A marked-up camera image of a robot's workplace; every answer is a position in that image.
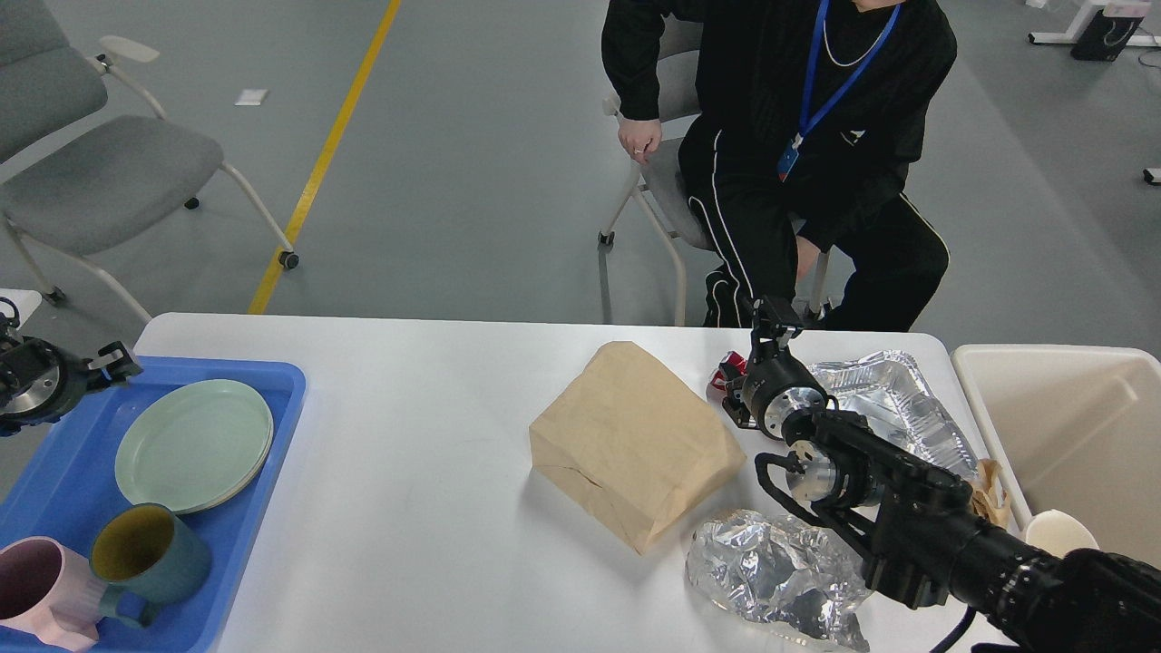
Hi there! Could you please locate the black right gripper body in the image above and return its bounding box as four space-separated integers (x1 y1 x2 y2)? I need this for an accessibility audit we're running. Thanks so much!
723 353 828 442

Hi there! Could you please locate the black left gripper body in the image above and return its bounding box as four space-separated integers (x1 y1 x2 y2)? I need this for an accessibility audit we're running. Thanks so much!
1 336 92 437

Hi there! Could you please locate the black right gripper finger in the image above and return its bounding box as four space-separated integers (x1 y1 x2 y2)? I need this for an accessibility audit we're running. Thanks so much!
750 297 805 356

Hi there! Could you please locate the green plate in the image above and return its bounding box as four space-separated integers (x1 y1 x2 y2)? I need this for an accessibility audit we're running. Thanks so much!
113 379 274 514

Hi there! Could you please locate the teal mug yellow inside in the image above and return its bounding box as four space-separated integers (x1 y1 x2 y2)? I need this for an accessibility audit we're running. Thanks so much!
91 503 211 629

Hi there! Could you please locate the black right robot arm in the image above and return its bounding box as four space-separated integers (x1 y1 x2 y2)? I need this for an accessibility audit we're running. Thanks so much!
720 297 1160 652

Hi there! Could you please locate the red snack wrapper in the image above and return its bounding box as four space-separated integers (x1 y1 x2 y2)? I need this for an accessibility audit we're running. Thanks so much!
706 351 747 400

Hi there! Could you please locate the blue plastic tray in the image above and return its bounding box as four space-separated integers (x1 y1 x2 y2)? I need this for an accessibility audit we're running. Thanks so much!
1 356 307 652

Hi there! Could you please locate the aluminium foil tray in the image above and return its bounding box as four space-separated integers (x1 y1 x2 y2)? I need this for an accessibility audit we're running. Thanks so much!
807 350 978 481

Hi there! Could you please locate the pink plate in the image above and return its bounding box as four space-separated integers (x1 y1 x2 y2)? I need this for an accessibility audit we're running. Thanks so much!
175 426 274 515

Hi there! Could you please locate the brown paper bag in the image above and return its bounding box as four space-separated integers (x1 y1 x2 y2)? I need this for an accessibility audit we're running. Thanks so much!
528 340 747 554

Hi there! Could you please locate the grey office chair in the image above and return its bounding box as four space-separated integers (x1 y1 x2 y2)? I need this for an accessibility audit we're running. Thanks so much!
1 1 300 322

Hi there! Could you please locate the crumpled aluminium foil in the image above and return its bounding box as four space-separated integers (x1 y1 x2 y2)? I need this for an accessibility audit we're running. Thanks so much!
686 509 871 652

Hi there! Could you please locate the pink mug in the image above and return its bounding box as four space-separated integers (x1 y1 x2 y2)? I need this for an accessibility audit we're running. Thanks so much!
1 536 108 652

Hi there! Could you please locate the seated person in black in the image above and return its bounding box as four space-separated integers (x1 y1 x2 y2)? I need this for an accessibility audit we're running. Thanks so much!
601 1 957 332

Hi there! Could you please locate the white chair under person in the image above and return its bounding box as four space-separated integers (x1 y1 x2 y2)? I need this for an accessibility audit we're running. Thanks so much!
597 16 835 327

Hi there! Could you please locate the crumpled brown paper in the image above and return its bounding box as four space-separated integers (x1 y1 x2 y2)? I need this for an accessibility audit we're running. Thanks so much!
969 458 1012 530

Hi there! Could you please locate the white paper scrap on floor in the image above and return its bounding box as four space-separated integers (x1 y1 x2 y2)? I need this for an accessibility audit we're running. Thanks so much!
235 88 269 107

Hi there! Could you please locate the beige plastic bin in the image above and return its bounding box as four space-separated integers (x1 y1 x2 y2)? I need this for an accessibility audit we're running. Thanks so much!
952 346 1160 565

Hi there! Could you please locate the white paper cup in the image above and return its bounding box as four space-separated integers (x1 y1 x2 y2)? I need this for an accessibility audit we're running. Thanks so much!
1021 509 1099 559

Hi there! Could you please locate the black box on floor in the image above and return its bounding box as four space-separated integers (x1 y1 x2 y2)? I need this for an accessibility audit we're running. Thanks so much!
1069 5 1144 63

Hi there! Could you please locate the blue lanyard badge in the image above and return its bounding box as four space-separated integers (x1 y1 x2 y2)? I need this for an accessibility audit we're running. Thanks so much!
776 0 902 182

